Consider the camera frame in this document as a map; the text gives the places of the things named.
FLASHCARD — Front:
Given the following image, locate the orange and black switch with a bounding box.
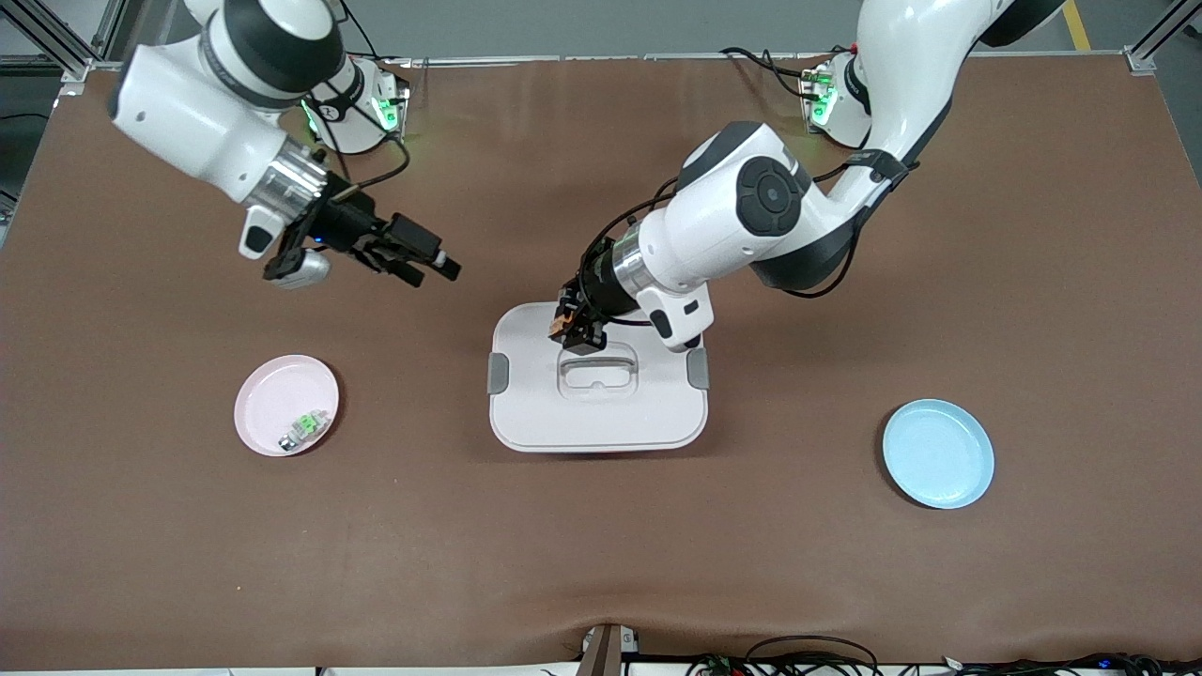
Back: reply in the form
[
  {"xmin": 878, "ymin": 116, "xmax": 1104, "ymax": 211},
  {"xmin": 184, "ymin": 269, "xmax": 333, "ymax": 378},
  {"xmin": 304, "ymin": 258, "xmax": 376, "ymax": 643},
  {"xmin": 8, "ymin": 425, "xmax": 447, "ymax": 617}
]
[{"xmin": 548, "ymin": 302, "xmax": 602, "ymax": 350}]

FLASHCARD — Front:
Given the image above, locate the white lidded storage box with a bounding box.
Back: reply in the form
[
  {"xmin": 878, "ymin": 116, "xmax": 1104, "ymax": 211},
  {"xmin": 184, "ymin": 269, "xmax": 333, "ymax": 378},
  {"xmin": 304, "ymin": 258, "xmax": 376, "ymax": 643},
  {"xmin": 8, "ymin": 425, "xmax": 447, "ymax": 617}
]
[{"xmin": 486, "ymin": 300, "xmax": 711, "ymax": 454}]

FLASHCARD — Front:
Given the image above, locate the pink round plate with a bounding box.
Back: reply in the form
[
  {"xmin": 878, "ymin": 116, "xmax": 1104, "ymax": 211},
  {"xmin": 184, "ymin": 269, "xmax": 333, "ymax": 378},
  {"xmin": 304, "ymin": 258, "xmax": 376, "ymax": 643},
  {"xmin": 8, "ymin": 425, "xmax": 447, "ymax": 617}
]
[{"xmin": 233, "ymin": 354, "xmax": 341, "ymax": 458}]

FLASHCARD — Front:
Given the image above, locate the brown table mat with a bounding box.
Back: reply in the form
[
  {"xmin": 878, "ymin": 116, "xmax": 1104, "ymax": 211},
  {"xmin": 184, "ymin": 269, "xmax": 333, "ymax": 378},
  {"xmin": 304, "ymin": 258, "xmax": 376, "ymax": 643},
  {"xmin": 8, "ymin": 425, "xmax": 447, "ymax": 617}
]
[{"xmin": 0, "ymin": 56, "xmax": 1202, "ymax": 672}]

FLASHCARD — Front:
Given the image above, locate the light blue round plate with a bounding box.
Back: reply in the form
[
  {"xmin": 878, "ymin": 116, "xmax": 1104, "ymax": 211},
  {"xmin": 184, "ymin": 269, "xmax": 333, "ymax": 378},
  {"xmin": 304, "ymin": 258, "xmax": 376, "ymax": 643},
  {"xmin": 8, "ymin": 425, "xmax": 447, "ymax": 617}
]
[{"xmin": 882, "ymin": 398, "xmax": 995, "ymax": 511}]

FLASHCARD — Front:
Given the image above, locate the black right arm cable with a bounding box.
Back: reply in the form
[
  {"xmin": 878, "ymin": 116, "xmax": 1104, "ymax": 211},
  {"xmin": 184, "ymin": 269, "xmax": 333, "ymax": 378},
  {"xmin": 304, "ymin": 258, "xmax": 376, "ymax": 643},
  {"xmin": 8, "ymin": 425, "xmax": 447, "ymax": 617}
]
[{"xmin": 310, "ymin": 89, "xmax": 415, "ymax": 204}]

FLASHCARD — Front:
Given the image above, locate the green and silver switch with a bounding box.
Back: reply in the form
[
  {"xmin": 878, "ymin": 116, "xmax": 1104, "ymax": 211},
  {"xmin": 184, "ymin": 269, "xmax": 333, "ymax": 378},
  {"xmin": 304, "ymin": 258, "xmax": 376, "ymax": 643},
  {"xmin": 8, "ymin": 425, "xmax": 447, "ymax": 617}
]
[{"xmin": 278, "ymin": 409, "xmax": 331, "ymax": 452}]

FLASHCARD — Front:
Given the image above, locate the black power cable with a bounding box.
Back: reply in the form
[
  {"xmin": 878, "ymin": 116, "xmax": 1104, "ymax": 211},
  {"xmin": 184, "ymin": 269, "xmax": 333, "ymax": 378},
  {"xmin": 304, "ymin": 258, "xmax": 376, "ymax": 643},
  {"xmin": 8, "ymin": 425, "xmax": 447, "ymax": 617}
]
[
  {"xmin": 720, "ymin": 45, "xmax": 810, "ymax": 100},
  {"xmin": 333, "ymin": 0, "xmax": 382, "ymax": 63}
]

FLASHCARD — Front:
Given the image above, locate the silver table edge rail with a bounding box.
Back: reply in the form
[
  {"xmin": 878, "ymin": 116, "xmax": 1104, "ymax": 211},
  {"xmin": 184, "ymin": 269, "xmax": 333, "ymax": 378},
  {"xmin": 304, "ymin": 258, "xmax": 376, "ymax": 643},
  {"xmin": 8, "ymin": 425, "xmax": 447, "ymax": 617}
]
[{"xmin": 89, "ymin": 52, "xmax": 1133, "ymax": 72}]

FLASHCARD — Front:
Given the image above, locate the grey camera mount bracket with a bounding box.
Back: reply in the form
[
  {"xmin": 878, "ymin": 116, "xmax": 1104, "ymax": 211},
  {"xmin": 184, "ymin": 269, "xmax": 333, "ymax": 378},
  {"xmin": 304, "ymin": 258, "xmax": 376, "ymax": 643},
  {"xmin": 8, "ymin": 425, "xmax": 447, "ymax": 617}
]
[{"xmin": 576, "ymin": 622, "xmax": 641, "ymax": 676}]

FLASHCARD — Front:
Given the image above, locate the aluminium frame post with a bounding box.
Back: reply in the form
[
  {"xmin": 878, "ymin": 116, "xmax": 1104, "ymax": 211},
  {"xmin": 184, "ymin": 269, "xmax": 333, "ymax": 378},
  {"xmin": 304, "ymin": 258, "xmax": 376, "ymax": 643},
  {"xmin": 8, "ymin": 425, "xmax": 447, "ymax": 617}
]
[
  {"xmin": 1122, "ymin": 0, "xmax": 1202, "ymax": 76},
  {"xmin": 0, "ymin": 0, "xmax": 129, "ymax": 84}
]

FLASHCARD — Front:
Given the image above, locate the black looped cable bundle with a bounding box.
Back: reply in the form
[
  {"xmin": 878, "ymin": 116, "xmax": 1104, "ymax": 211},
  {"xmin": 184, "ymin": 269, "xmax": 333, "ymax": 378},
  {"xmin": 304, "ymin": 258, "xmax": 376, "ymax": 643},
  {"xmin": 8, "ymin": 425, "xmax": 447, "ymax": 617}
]
[{"xmin": 690, "ymin": 635, "xmax": 884, "ymax": 676}]

